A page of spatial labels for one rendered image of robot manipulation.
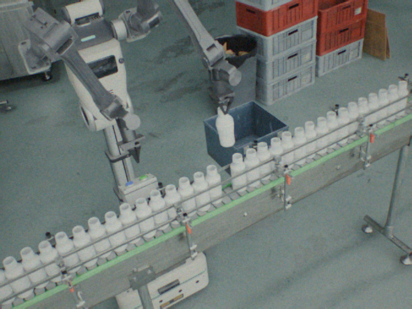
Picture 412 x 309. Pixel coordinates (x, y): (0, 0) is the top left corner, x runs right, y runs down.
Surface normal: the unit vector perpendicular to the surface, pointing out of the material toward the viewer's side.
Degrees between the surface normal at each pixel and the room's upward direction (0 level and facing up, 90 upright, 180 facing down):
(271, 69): 90
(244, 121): 90
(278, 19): 90
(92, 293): 90
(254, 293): 0
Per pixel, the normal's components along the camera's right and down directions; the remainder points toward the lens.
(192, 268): 0.17, -0.43
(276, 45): 0.60, 0.43
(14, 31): 0.21, 0.58
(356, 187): -0.10, -0.79
